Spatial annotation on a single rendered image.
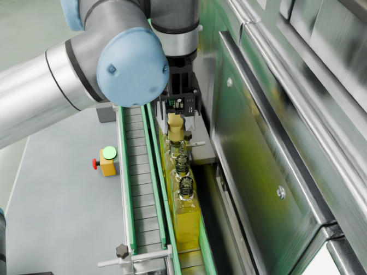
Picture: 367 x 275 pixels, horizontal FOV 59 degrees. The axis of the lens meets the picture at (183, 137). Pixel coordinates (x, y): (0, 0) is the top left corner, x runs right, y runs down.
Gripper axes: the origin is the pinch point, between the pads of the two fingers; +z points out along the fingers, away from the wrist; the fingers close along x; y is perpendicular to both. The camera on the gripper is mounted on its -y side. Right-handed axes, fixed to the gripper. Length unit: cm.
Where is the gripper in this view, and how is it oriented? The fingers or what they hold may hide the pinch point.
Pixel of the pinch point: (175, 124)
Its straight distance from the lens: 68.7
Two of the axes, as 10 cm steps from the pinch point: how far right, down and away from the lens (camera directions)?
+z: 0.0, 6.8, 7.3
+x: 9.8, -1.3, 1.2
